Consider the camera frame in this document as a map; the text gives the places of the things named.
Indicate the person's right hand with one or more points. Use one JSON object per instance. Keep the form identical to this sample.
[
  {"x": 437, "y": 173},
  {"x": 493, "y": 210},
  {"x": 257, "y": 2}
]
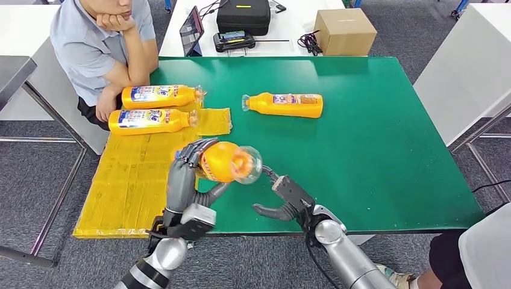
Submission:
[{"x": 115, "y": 22}]

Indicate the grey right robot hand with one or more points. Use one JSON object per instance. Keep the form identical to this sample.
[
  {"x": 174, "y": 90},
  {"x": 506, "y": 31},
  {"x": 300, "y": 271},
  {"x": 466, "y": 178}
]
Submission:
[{"x": 279, "y": 211}]

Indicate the person's left hand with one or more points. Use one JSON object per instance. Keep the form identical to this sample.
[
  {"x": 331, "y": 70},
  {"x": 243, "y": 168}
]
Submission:
[{"x": 107, "y": 109}]

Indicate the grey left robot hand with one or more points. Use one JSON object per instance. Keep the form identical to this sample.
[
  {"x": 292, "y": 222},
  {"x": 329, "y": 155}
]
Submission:
[{"x": 181, "y": 187}]

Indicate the orange detergent bottle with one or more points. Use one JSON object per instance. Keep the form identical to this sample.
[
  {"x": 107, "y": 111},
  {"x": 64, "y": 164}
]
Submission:
[
  {"x": 223, "y": 161},
  {"x": 263, "y": 105},
  {"x": 175, "y": 121},
  {"x": 183, "y": 97}
]

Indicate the person's right forearm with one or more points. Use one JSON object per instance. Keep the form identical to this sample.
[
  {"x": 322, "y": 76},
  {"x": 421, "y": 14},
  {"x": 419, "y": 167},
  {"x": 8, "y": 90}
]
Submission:
[{"x": 141, "y": 56}]

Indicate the person's left forearm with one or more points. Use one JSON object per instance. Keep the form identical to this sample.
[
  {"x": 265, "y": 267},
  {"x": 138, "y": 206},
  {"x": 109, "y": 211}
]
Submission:
[{"x": 111, "y": 89}]

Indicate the person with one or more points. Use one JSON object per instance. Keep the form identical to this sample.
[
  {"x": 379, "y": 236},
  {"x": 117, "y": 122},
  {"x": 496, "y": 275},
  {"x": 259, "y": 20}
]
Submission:
[
  {"x": 483, "y": 251},
  {"x": 84, "y": 52}
]

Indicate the yellow taped cardboard sheet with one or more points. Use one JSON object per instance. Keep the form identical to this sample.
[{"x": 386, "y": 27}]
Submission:
[{"x": 127, "y": 179}]

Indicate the black tablet on stand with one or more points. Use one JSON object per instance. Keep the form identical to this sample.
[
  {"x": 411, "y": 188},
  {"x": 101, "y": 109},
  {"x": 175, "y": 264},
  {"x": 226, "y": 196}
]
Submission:
[{"x": 191, "y": 32}]

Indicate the white table foot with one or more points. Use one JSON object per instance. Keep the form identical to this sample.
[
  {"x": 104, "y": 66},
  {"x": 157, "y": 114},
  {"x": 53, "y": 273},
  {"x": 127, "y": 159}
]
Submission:
[{"x": 361, "y": 239}]

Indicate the white table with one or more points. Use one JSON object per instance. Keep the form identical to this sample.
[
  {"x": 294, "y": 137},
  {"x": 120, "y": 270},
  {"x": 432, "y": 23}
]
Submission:
[
  {"x": 20, "y": 24},
  {"x": 467, "y": 72},
  {"x": 287, "y": 28}
]

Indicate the black handheld controller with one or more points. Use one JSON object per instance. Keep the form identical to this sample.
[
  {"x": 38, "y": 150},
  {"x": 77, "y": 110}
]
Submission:
[{"x": 233, "y": 43}]

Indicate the black carrying case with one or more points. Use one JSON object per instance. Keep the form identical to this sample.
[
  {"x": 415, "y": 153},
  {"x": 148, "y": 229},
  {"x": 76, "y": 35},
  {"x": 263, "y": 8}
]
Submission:
[{"x": 243, "y": 18}]

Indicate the brown cardboard box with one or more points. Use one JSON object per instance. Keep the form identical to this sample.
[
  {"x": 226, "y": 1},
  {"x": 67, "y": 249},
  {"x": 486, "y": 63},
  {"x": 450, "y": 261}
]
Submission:
[{"x": 345, "y": 34}]

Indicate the blue wheeled base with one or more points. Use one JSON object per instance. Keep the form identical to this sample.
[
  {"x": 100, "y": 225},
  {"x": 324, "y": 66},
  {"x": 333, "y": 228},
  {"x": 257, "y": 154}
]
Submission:
[{"x": 461, "y": 6}]

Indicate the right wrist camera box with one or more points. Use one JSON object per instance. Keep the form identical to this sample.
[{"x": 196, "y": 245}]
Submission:
[{"x": 293, "y": 193}]

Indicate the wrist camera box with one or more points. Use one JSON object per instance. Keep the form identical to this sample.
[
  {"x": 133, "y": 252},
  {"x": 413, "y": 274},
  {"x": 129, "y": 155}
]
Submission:
[
  {"x": 293, "y": 193},
  {"x": 195, "y": 223}
]

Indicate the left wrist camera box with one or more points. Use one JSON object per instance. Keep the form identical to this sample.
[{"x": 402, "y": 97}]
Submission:
[{"x": 195, "y": 223}]

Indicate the grey desk with metal frame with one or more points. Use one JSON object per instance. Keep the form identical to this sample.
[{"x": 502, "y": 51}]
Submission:
[{"x": 12, "y": 75}]

